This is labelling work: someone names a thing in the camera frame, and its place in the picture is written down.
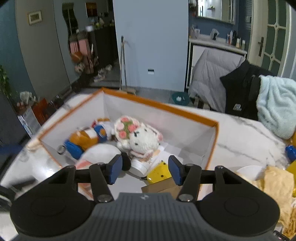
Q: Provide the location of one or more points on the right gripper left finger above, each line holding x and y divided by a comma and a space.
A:
103, 175

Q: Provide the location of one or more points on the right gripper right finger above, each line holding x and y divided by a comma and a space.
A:
187, 176

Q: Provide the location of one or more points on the yellow tape measure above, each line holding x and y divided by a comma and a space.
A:
159, 173

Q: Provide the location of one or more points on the red panda plush toy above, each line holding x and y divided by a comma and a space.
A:
100, 131

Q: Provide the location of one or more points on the orange storage box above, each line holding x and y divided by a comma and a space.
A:
188, 136

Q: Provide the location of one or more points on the white crochet flower bear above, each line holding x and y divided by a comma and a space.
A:
138, 139

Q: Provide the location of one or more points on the white plate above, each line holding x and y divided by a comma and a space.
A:
251, 172

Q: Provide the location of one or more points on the yellow cloth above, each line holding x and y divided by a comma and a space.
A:
280, 185

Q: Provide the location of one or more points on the grey quilted blanket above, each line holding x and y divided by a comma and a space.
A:
206, 84

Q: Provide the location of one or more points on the black jacket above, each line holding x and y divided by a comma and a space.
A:
242, 89

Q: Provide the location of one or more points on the light blue fluffy towel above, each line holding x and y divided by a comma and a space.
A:
276, 105

